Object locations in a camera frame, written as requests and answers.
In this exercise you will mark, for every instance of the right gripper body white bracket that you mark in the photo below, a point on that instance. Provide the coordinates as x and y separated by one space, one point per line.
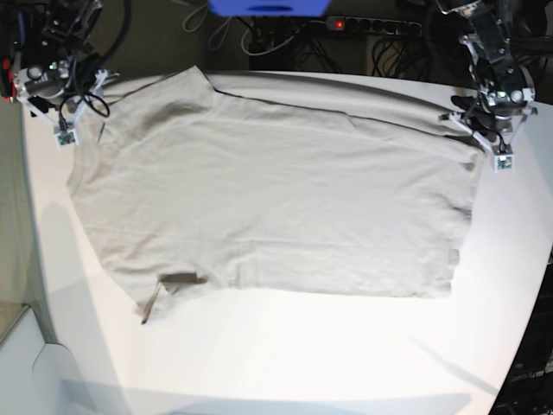
46 94

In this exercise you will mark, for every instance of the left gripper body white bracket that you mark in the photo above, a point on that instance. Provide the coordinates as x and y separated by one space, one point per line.
496 134

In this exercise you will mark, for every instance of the beige t-shirt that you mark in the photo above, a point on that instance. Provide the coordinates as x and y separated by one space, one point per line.
185 190

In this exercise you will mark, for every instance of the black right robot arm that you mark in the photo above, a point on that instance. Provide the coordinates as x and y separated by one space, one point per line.
49 65

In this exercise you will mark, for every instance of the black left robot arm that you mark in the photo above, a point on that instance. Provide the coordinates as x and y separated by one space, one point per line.
505 90

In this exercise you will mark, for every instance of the red black tool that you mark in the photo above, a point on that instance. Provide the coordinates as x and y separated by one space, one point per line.
7 86

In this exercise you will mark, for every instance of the black power strip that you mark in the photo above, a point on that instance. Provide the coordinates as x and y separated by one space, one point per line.
373 26

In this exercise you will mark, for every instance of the blue plastic box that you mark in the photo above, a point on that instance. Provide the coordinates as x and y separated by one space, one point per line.
269 7

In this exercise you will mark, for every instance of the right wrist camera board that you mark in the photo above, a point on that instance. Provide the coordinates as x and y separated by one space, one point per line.
66 137

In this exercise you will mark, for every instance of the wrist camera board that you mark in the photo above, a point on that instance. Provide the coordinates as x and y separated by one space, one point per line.
66 137
503 162

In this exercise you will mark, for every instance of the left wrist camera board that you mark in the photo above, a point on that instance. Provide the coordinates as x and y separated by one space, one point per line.
503 162

